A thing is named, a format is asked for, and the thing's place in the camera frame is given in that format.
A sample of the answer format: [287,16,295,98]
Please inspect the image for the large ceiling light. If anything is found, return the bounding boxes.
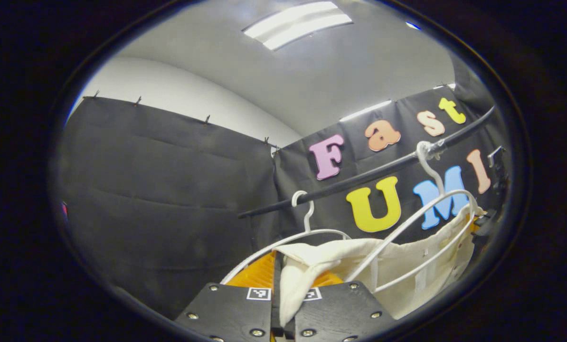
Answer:
[242,1,354,51]

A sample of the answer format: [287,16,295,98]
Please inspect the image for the black backdrop cloth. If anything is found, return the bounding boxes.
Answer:
[58,85,510,320]

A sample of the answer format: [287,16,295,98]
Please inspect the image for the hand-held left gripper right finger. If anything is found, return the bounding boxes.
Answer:
[283,270,396,342]

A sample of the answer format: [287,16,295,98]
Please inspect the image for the white plastic hanger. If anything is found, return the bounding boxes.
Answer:
[344,141,479,293]
[221,190,351,285]

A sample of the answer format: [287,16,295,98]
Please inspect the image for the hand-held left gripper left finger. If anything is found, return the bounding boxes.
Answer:
[174,251,284,342]

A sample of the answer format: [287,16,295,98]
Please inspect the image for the cream shirt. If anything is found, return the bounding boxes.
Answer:
[275,209,484,328]

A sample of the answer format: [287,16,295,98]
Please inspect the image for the black metal clothes rack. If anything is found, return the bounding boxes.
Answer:
[238,105,508,219]

